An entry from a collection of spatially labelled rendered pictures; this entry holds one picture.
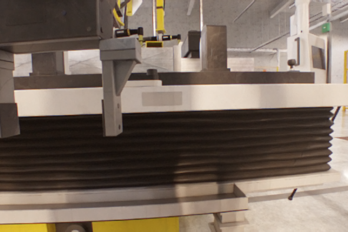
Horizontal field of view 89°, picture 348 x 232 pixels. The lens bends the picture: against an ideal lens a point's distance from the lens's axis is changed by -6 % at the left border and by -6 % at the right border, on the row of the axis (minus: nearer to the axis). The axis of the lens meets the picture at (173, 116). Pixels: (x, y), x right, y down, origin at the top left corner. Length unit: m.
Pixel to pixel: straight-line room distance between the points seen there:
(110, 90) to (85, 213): 0.64
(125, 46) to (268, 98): 0.44
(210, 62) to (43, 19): 0.43
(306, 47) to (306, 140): 2.52
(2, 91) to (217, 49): 0.48
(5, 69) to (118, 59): 0.14
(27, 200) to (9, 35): 0.85
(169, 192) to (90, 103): 0.53
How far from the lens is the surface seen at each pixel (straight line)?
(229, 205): 0.81
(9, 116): 0.29
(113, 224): 1.17
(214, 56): 0.57
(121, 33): 1.22
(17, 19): 0.26
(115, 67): 0.22
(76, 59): 0.77
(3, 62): 0.29
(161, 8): 1.86
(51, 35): 0.23
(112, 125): 0.21
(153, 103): 0.48
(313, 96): 0.65
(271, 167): 0.99
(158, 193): 0.87
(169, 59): 0.71
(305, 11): 3.93
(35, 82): 0.62
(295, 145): 1.05
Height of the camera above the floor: 0.80
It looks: 5 degrees down
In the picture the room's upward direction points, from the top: 2 degrees counter-clockwise
